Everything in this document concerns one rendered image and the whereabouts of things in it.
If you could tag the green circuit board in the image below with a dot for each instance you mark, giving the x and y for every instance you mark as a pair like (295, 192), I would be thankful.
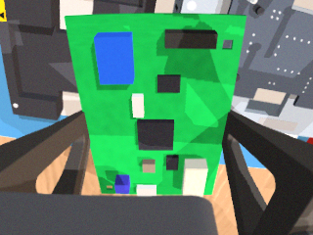
(156, 89)

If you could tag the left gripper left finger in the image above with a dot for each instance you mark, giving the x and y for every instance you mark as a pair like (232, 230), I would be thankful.
(24, 158)

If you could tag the red bin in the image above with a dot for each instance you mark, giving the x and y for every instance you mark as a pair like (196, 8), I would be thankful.
(310, 140)

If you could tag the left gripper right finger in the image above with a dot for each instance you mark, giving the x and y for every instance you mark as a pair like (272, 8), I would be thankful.
(290, 160)

